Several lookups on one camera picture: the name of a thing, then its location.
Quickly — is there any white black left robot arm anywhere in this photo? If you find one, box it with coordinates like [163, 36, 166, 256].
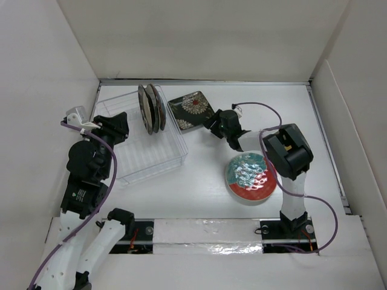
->
[28, 106, 135, 289]

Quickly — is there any blue round plate brown rim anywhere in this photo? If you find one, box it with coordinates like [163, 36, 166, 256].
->
[151, 84, 166, 131]

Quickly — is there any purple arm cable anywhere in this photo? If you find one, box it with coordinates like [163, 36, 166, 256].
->
[27, 120, 117, 290]
[234, 101, 339, 254]

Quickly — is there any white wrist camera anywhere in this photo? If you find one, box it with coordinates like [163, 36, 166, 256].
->
[64, 106, 100, 130]
[232, 104, 242, 118]

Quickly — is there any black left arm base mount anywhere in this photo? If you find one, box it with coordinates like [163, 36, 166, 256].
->
[109, 219, 154, 254]

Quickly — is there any cream round plate tree design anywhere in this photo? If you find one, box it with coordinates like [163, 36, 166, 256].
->
[146, 84, 160, 133]

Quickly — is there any red teal round plate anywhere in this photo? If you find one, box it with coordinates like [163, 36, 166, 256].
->
[224, 152, 277, 205]

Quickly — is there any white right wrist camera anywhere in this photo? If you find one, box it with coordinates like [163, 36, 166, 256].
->
[232, 104, 242, 118]

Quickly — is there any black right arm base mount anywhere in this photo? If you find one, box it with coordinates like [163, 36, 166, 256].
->
[255, 219, 318, 254]

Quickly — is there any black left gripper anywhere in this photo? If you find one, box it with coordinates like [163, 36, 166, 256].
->
[82, 111, 129, 177]

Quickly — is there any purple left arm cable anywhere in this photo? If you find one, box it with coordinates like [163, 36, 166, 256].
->
[27, 120, 117, 290]

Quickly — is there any round plate black checkered rim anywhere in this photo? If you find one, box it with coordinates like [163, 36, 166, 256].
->
[138, 85, 154, 135]

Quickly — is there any aluminium frame rail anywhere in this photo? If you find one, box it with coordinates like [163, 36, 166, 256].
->
[99, 78, 310, 86]

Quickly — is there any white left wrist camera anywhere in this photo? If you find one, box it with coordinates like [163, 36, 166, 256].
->
[64, 106, 100, 130]

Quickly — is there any clear plastic dish rack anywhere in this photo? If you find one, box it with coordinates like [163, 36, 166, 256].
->
[94, 85, 188, 184]

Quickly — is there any black square floral plate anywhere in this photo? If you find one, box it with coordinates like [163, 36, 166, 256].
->
[167, 91, 215, 131]

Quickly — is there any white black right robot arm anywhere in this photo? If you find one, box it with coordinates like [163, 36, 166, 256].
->
[203, 109, 313, 237]

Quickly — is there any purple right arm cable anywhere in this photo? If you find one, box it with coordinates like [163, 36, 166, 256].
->
[234, 101, 339, 254]

